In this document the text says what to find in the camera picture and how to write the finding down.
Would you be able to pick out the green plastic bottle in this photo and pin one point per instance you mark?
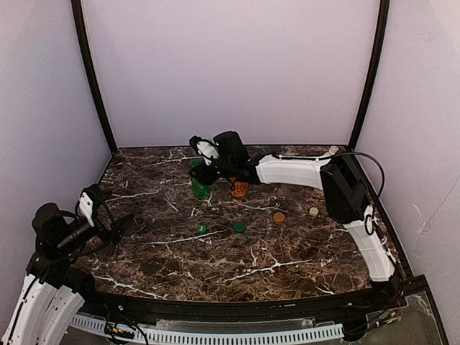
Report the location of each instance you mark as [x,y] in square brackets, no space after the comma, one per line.
[201,192]

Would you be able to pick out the black frame post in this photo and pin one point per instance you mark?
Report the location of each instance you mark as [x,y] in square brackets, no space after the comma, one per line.
[90,71]
[374,61]

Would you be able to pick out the right black frame post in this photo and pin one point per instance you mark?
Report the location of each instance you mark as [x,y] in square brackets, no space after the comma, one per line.
[374,61]

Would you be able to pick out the dark green bottle cap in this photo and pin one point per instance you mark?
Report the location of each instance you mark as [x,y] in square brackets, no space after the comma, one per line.
[240,227]

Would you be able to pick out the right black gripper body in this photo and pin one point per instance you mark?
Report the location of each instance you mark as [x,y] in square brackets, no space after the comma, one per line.
[210,172]

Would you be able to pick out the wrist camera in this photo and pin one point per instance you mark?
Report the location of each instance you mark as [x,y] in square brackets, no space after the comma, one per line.
[85,207]
[204,148]

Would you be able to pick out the brown coffee bottle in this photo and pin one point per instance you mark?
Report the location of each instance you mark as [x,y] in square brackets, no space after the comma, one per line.
[285,189]

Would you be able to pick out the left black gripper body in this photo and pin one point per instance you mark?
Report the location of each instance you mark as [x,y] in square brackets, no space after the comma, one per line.
[104,232]

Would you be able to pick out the orange juice bottle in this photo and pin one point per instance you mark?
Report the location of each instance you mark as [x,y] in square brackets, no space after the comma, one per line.
[238,189]

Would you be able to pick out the yellow tea bottle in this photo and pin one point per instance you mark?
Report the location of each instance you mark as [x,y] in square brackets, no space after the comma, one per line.
[332,150]

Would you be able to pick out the left black frame post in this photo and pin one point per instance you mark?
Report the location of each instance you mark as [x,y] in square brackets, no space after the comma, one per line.
[90,71]

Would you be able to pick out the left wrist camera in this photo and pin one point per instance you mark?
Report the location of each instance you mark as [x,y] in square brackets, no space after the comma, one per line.
[85,207]

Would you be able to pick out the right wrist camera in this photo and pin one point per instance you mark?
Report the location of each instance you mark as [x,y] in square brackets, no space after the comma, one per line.
[204,148]

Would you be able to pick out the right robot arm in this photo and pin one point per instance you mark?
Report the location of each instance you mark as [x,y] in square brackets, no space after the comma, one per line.
[348,201]

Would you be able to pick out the gold bottle cap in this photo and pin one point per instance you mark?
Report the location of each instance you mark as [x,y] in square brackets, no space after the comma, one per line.
[279,217]

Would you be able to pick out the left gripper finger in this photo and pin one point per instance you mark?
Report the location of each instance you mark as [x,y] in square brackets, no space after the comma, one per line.
[119,226]
[100,194]

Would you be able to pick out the black front rail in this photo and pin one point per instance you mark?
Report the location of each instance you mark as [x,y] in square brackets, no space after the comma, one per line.
[345,307]

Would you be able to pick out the small green bottle cap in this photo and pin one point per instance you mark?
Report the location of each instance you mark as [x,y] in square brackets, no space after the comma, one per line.
[201,230]

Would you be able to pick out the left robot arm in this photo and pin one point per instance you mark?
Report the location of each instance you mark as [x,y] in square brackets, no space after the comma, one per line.
[54,290]

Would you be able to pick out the pale yellow bottle cap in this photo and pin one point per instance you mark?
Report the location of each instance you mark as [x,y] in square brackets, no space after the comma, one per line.
[313,211]

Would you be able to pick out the white cable tray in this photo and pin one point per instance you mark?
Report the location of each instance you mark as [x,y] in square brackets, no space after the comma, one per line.
[294,331]

